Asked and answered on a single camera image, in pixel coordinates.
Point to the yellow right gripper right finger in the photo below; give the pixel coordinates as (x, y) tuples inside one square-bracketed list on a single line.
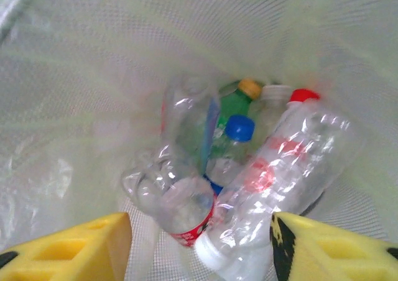
[(335, 256)]

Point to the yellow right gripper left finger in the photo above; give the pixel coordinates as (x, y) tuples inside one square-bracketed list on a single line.
[(62, 256)]

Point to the clear bottle red white label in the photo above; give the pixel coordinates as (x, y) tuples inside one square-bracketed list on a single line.
[(280, 175)]

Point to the small clear bottle blue cap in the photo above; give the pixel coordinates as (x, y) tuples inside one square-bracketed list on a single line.
[(239, 127)]

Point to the red cap white label bottle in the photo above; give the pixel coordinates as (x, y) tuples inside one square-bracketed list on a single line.
[(303, 95)]

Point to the clear tea bottle butterfly label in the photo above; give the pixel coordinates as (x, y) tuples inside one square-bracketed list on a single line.
[(275, 94)]

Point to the green bottle yellow cap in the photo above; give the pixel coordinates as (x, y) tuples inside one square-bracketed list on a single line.
[(233, 107)]

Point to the blue label blue cap bottle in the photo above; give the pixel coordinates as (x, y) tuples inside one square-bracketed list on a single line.
[(189, 122)]

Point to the pale green bin liner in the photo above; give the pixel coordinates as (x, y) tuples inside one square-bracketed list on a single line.
[(93, 76)]

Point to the grey mesh waste bin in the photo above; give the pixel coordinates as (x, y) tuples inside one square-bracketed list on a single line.
[(18, 10)]

